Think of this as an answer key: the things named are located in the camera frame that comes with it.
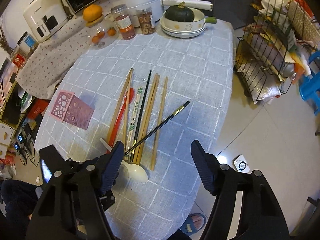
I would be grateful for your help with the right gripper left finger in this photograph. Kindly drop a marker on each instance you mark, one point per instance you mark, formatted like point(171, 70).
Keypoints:
point(110, 172)

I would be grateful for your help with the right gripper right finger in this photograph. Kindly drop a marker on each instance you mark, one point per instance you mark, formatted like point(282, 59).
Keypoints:
point(206, 165)

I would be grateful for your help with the white ceramic spoon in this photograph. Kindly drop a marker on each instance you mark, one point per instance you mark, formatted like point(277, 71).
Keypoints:
point(135, 172)

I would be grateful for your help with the paper chopsticks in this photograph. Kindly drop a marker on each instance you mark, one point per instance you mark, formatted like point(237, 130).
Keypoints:
point(134, 118)

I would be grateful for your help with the black chopstick gold band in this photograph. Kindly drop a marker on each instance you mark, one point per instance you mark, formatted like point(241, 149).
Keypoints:
point(158, 127)

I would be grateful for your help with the pink perforated utensil holder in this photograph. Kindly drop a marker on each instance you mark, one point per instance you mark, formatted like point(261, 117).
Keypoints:
point(72, 110)

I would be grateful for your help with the red plastic spoon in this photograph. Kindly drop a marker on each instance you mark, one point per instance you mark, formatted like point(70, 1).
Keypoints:
point(120, 115)

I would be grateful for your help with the wooden chopstick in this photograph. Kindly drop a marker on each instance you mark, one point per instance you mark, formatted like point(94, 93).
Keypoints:
point(127, 107)
point(140, 133)
point(118, 105)
point(160, 118)
point(147, 116)

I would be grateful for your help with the white floor device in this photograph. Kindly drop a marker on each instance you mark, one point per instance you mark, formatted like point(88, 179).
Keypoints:
point(241, 165)

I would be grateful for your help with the blue slipper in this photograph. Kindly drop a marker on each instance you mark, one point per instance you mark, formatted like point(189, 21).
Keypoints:
point(193, 223)

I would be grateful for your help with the grey checked tablecloth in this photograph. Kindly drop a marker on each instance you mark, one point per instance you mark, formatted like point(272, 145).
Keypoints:
point(199, 70)

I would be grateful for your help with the floral cloth cover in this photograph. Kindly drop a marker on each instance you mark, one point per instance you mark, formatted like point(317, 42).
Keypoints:
point(53, 58)

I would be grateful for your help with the red label glass jar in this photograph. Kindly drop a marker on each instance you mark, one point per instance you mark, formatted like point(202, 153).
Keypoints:
point(19, 59)

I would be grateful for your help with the blue plastic stool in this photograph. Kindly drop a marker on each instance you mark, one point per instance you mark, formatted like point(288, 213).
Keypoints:
point(309, 83)

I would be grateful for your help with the blue label glass jar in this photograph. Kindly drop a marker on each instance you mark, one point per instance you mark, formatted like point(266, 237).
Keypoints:
point(27, 43)

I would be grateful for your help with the stacked white plates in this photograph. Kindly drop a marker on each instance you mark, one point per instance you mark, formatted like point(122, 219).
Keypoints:
point(181, 33)

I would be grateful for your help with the glass jar cork lid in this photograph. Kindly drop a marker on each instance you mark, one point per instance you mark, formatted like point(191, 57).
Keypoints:
point(101, 33)

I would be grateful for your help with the white air fryer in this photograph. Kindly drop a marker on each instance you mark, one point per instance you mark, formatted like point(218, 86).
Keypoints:
point(45, 18)

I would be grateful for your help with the dark green squash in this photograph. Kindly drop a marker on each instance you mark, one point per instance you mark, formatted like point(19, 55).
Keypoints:
point(179, 13)

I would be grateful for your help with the red goji berry jar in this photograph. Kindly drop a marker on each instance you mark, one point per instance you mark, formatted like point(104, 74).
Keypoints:
point(123, 21)

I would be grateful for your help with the orange tangerine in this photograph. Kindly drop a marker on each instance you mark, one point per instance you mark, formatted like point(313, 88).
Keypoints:
point(92, 12)

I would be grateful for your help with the dried fruit slices jar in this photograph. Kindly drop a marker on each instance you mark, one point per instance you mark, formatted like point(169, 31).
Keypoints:
point(146, 21)

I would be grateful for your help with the black wire rack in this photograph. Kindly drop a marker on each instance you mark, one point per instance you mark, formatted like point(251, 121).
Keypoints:
point(274, 51)

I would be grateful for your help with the white pot handle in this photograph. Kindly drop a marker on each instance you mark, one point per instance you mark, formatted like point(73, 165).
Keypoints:
point(198, 4)

